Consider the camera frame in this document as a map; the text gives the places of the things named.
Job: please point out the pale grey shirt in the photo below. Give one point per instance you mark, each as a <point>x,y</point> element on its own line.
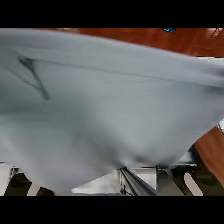
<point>110,110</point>

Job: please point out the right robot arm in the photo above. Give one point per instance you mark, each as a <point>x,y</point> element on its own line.
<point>178,180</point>

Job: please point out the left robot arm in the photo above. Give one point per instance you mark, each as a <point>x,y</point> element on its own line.
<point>18,185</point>

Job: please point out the silver frame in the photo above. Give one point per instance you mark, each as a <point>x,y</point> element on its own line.
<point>137,185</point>

